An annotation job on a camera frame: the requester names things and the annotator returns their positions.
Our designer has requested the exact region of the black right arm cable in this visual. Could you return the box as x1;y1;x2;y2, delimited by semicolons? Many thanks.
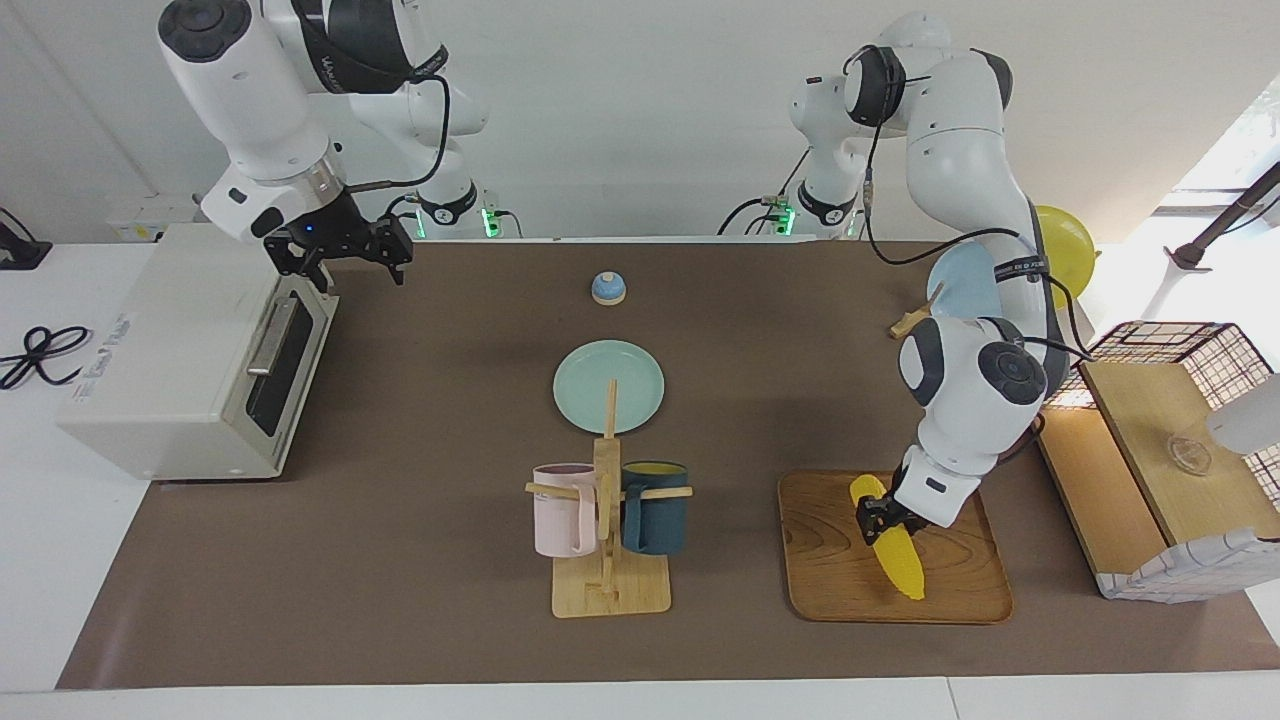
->
345;75;451;193

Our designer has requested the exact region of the white rounded object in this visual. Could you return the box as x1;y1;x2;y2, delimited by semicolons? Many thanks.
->
1205;375;1280;456

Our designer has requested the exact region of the clear glass piece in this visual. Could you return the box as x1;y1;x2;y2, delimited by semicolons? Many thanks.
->
1165;435;1214;476

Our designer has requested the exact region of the wire basket with wooden shelves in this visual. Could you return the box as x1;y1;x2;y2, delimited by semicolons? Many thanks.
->
1024;321;1280;603

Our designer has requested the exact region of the brown table mat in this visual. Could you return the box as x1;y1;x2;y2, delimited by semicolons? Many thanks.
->
57;240;1280;691

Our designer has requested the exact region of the light blue plate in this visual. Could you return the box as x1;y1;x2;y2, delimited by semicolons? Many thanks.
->
926;243;1003;321

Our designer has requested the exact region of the dark teal mug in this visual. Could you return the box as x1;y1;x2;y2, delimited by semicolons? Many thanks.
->
620;460;690;557

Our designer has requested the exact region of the yellow plate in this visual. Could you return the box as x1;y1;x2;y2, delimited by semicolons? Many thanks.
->
1035;205;1098;311

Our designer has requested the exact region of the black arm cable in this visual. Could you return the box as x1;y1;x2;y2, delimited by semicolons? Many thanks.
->
860;70;1093;363
345;75;451;193

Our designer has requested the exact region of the white wall socket box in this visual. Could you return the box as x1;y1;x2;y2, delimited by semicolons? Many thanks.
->
105;195;206;244

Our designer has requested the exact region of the black clamp stand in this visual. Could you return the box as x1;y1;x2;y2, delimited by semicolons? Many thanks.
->
0;207;53;271

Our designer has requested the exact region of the yellow corn cob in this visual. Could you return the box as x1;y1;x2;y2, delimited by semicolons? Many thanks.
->
849;475;927;601

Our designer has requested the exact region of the wooden mug rack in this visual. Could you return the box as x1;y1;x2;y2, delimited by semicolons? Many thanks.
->
525;377;694;619

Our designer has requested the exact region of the light green plate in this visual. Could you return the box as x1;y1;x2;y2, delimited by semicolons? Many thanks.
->
553;340;666;435

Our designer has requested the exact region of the wooden plate rack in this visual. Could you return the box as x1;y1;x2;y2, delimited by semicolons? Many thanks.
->
889;283;946;341

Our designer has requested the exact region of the brown wooden tray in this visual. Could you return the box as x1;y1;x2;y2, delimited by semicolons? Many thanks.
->
777;470;1014;625

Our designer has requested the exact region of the white checkered cloth liner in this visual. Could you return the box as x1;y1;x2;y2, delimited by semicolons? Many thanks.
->
1095;527;1280;603

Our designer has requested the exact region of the dark metal pole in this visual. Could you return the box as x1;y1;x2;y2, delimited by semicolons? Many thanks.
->
1165;160;1280;271

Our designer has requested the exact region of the pink mug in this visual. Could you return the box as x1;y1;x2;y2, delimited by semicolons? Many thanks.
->
532;462;599;559

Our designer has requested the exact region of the black coiled cable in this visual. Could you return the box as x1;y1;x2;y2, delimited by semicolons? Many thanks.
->
0;325;94;391

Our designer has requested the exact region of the glass oven door with handle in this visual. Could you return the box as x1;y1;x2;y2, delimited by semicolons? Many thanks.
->
245;268;341;479

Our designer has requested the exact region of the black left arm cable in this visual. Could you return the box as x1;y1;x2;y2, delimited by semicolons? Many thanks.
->
860;70;1093;363

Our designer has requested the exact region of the white toaster oven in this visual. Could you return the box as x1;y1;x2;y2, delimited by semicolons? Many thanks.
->
57;222;339;483

